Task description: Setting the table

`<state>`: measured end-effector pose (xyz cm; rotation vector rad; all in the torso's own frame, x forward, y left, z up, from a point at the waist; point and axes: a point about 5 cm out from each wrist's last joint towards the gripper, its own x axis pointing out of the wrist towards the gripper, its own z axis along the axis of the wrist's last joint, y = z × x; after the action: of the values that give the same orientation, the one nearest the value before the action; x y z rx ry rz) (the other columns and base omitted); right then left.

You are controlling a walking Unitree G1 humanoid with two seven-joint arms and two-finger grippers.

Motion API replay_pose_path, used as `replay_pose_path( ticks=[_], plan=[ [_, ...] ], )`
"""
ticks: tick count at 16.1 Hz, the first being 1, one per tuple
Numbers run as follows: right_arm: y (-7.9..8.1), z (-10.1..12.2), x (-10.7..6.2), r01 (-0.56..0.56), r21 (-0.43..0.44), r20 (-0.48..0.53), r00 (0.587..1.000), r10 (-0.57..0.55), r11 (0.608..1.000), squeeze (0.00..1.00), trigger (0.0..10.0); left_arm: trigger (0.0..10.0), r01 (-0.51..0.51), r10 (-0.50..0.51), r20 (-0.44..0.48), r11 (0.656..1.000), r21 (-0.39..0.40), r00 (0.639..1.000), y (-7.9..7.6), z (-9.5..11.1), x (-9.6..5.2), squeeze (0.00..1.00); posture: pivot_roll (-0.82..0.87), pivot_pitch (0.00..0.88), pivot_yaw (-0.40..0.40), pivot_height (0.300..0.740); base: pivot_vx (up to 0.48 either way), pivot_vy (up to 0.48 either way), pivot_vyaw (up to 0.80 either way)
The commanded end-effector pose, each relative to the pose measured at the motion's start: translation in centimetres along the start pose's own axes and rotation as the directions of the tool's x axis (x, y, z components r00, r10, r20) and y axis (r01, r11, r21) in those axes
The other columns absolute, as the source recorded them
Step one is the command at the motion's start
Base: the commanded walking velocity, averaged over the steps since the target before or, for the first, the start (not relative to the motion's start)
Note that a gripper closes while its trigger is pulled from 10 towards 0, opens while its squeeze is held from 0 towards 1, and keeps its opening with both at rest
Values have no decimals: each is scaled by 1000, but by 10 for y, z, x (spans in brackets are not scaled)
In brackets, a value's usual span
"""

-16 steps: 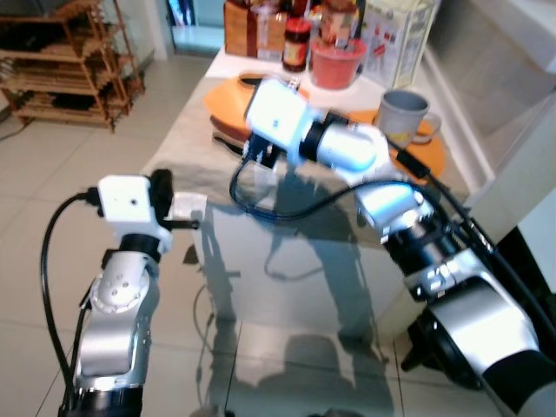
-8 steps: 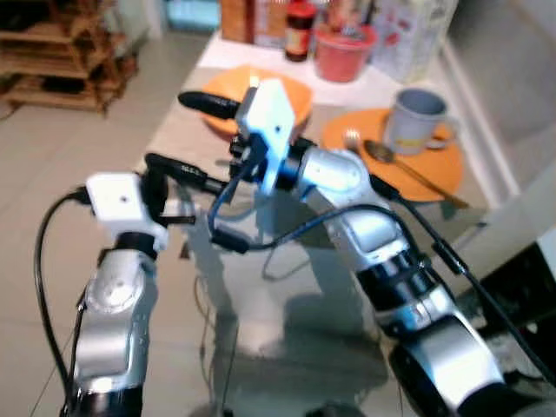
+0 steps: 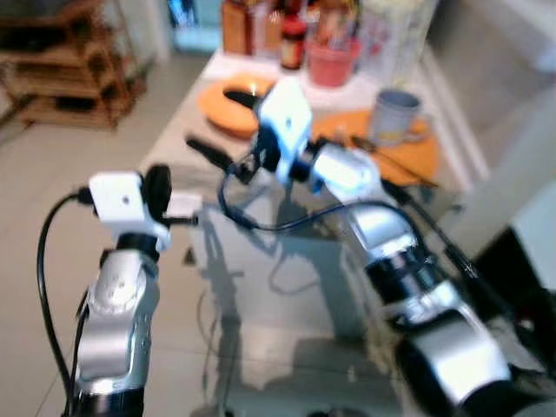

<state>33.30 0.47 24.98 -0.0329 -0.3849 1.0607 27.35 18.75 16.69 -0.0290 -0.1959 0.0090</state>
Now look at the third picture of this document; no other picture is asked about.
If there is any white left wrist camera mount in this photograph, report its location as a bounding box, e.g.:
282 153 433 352
89 171 173 251

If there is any white cabinet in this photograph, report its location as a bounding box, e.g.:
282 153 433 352
439 83 556 293

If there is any dark right wrist cable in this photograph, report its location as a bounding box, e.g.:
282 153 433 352
216 170 394 234

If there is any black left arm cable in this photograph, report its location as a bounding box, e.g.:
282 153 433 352
36 192 93 409

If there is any red utensil pot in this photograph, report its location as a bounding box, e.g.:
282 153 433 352
305 33 362 89

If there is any wooden shelf rack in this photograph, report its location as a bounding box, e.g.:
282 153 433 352
0 0 137 132

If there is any grey mug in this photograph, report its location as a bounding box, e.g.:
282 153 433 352
371 88 432 146

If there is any clear plastic container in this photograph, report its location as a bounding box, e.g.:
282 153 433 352
360 0 437 85

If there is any dark jar with red lid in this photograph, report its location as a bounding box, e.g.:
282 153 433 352
279 15 308 71

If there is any metal spoon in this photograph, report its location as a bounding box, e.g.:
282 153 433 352
351 136 437 189

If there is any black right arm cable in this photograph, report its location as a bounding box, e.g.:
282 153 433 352
381 176 489 292

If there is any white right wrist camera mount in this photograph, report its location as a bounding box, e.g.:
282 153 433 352
255 77 314 177

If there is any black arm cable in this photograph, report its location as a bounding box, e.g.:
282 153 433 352
381 176 489 292
36 192 93 409

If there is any orange box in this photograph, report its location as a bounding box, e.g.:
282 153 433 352
221 0 254 56

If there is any white napkin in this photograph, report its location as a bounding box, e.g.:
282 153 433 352
169 194 203 219

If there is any orange plate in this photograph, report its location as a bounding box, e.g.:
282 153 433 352
196 76 281 141

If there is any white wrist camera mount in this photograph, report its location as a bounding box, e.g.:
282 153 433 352
89 171 173 251
255 77 314 177

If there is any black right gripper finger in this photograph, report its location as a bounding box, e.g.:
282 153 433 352
223 86 264 111
184 134 237 172

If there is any orange round placemat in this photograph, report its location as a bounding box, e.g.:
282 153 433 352
311 108 440 187

